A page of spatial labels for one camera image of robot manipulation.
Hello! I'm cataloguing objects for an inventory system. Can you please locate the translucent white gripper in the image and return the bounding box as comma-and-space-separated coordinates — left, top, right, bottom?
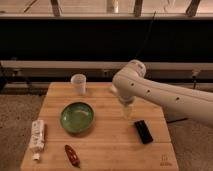
121, 100, 133, 120

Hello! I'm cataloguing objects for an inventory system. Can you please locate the green ceramic bowl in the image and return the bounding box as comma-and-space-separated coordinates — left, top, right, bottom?
60, 102, 94, 134

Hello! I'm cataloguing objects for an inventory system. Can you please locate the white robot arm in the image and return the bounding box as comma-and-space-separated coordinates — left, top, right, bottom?
112, 60, 213, 128

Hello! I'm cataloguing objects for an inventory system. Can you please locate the black remote control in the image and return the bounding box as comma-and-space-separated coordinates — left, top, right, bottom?
134, 120, 153, 144

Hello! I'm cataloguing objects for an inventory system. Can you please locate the clear plastic cup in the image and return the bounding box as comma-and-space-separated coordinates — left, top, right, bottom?
71, 74, 86, 95

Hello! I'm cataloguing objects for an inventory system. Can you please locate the red chili pepper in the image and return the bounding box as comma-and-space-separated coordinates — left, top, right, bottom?
65, 145, 80, 167

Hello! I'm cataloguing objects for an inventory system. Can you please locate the white toothpaste tube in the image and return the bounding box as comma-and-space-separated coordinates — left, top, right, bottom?
29, 120, 45, 161

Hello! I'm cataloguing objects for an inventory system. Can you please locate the black cable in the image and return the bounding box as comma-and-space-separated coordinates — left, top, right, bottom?
133, 10, 157, 62

